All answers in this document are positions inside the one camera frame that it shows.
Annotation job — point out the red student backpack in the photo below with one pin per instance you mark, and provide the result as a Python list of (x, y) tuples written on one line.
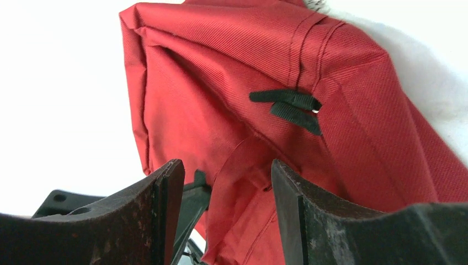
[(229, 86)]

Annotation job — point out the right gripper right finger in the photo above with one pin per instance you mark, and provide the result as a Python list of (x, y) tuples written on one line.
[(318, 227)]

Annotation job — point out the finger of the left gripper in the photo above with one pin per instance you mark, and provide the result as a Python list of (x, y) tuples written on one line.
[(195, 202)]

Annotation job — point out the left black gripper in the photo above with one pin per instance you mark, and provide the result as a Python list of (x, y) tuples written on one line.
[(61, 204)]

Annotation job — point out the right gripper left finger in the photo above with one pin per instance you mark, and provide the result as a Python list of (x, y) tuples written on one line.
[(136, 225)]

